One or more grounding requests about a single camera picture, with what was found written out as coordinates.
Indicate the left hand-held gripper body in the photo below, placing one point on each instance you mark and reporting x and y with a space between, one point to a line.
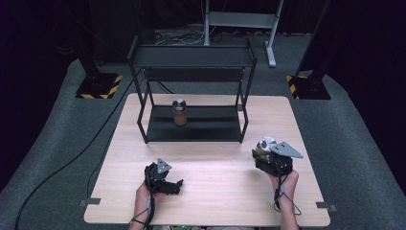
154 179

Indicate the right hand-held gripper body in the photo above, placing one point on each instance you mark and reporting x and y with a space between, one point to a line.
281 164

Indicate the black metal shelf rack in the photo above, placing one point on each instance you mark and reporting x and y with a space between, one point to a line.
191 127

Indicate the glass jar reddish brown powder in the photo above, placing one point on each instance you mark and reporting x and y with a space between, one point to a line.
180 119

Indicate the person's left hand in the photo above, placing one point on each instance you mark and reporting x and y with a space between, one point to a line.
142 196

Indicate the person's right hand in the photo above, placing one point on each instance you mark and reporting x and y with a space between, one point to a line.
288 185

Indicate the grey tape strip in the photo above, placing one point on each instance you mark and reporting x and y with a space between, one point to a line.
325 206
91 201

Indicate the black stand with striped base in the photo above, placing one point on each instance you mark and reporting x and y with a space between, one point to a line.
311 86
97 86

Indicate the grey metal stand frame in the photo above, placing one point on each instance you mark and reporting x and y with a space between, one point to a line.
242 19

